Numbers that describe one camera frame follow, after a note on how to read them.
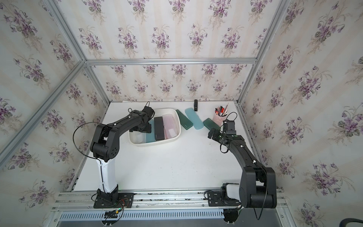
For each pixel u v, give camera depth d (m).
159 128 1.01
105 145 0.53
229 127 0.68
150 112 0.84
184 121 1.05
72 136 0.48
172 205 0.72
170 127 1.01
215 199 0.73
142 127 0.79
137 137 0.96
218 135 0.78
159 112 1.07
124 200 0.73
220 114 0.99
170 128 1.00
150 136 0.96
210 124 1.04
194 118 1.09
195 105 1.15
